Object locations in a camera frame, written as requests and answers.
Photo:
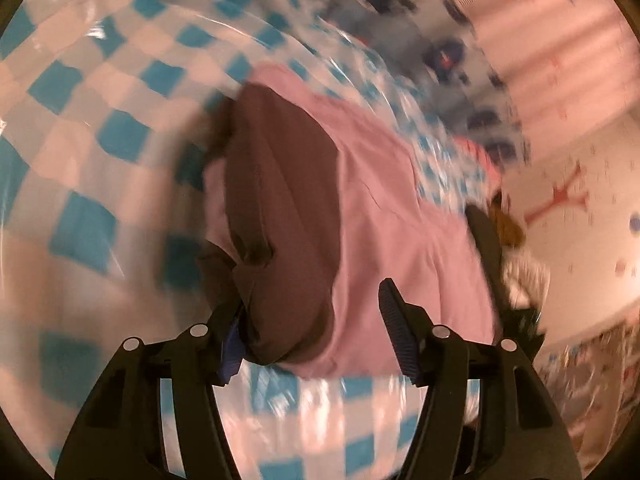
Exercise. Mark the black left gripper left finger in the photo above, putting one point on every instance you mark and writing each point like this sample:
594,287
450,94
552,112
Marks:
118,433

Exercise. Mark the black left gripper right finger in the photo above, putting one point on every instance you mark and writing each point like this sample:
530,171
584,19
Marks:
486,414

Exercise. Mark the pink garment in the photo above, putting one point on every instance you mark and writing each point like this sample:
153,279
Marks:
310,203

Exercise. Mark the black garment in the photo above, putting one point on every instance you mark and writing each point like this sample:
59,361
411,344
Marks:
518,324

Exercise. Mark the white quilted jacket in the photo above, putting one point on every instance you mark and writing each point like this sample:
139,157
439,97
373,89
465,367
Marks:
527,279

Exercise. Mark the brown fur collar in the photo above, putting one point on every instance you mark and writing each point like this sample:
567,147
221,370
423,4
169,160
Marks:
510,233

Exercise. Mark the pink folded cloth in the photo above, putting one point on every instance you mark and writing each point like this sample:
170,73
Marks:
476,151

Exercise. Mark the blue white checkered bedsheet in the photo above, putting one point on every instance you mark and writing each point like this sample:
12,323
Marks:
105,106

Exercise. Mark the grey patterned pillow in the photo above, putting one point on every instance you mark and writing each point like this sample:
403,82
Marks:
433,44

